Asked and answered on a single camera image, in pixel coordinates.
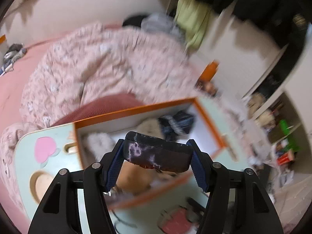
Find light green hanging cloth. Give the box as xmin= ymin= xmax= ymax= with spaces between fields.
xmin=174 ymin=0 xmax=212 ymax=51

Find mint green lap table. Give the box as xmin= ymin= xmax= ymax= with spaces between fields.
xmin=14 ymin=95 xmax=244 ymax=234

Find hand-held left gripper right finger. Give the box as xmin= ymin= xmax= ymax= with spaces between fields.
xmin=187 ymin=139 xmax=285 ymax=234

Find black cable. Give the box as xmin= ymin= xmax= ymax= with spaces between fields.
xmin=113 ymin=209 xmax=137 ymax=228

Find brown plush toy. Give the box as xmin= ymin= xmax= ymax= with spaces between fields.
xmin=116 ymin=162 xmax=158 ymax=196

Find black cloth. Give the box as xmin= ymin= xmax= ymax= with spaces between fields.
xmin=122 ymin=15 xmax=149 ymax=27

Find dark cloth bundle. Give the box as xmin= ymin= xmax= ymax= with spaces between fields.
xmin=158 ymin=111 xmax=195 ymax=136

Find pink heart-shaped dish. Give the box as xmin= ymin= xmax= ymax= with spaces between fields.
xmin=158 ymin=206 xmax=204 ymax=234

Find dark red cushion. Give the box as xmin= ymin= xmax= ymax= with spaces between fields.
xmin=52 ymin=93 xmax=147 ymax=127

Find orange cardboard box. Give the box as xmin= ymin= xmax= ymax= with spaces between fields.
xmin=73 ymin=97 xmax=228 ymax=210

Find pink bed sheet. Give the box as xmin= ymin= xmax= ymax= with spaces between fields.
xmin=0 ymin=24 xmax=122 ymax=132

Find orange bottle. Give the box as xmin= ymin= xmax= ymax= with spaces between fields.
xmin=201 ymin=61 xmax=220 ymax=82

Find white fluffy thing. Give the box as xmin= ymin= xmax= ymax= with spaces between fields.
xmin=86 ymin=133 xmax=115 ymax=158

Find tan fluffy pompom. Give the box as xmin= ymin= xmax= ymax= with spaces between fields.
xmin=135 ymin=119 xmax=161 ymax=137

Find black hanging clothes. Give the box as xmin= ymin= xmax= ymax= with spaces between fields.
xmin=156 ymin=0 xmax=308 ymax=86

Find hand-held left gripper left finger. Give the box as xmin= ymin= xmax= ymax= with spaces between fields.
xmin=27 ymin=138 xmax=125 ymax=234

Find pink printed blanket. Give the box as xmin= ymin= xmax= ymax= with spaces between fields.
xmin=0 ymin=22 xmax=205 ymax=215

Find green box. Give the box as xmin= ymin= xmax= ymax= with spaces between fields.
xmin=279 ymin=119 xmax=300 ymax=152

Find red box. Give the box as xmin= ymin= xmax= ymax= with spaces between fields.
xmin=278 ymin=151 xmax=294 ymax=166

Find grey blue cloth bundle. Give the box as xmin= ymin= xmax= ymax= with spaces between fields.
xmin=1 ymin=43 xmax=27 ymax=76

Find white open cabinet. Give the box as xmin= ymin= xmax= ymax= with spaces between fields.
xmin=241 ymin=22 xmax=312 ymax=176

